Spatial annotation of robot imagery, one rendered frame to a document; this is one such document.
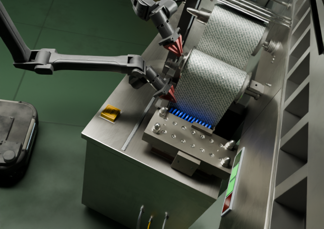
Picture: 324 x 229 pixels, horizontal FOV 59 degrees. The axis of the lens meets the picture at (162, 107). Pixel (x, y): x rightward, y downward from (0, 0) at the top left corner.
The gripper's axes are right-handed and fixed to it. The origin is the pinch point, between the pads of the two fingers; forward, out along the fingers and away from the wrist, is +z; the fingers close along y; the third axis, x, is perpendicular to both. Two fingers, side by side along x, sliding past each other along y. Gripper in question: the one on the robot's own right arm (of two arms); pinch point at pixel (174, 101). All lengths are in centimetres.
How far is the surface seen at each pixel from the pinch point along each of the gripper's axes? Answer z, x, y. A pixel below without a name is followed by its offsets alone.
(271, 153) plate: 9, 46, 37
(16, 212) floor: 0, -124, 46
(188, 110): 7.1, 2.6, 0.3
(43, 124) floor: -24, -138, -18
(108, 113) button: -15.0, -25.6, 11.8
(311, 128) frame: 1, 60, 41
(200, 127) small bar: 14.4, 5.6, 5.8
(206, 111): 11.2, 9.9, 0.3
